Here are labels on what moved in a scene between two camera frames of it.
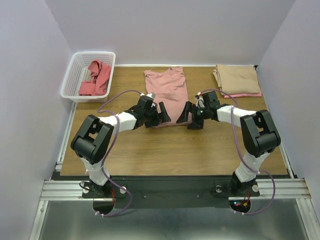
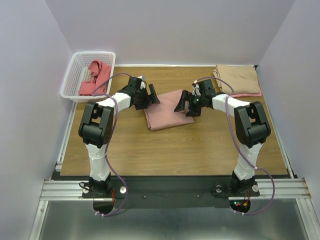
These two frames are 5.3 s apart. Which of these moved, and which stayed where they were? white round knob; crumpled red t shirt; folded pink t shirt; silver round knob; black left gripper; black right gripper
Moved: black right gripper; black left gripper
Stayed: folded pink t shirt; silver round knob; white round knob; crumpled red t shirt
